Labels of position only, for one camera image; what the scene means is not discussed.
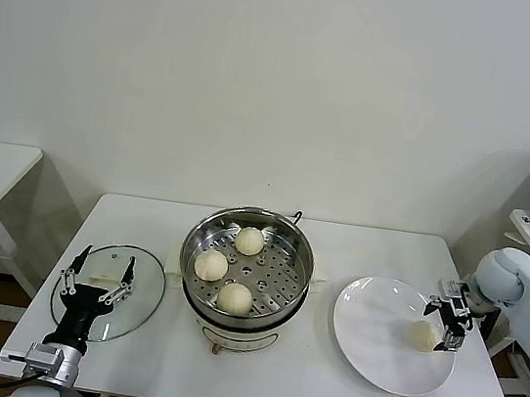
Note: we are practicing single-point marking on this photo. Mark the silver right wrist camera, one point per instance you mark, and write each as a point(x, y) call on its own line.
point(454, 291)

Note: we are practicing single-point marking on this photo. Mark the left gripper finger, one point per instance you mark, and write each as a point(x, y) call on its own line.
point(129, 272)
point(81, 259)

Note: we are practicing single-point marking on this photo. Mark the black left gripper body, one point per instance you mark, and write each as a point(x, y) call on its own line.
point(79, 310)

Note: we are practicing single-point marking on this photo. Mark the stainless steel steamer basket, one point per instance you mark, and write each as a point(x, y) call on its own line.
point(279, 270)

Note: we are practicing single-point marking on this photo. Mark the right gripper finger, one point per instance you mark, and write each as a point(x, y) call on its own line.
point(452, 343)
point(438, 304)

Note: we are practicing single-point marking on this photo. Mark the white electric cooker pot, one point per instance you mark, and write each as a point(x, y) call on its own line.
point(235, 337)

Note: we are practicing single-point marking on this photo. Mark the white steamed baozi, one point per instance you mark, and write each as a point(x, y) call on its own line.
point(211, 266)
point(423, 335)
point(234, 298)
point(249, 241)

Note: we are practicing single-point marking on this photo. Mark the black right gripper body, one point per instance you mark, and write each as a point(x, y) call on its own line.
point(457, 324)

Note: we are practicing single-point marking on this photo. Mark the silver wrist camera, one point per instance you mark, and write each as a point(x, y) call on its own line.
point(42, 357)
point(454, 291)

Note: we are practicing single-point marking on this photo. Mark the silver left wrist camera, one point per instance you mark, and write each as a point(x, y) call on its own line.
point(42, 357)

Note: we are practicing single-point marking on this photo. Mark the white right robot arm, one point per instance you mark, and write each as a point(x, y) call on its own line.
point(501, 273)

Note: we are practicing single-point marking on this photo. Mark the round glass pot lid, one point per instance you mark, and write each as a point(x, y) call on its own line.
point(143, 290)

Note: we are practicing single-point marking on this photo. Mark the white round plate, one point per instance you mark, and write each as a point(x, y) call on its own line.
point(360, 330)

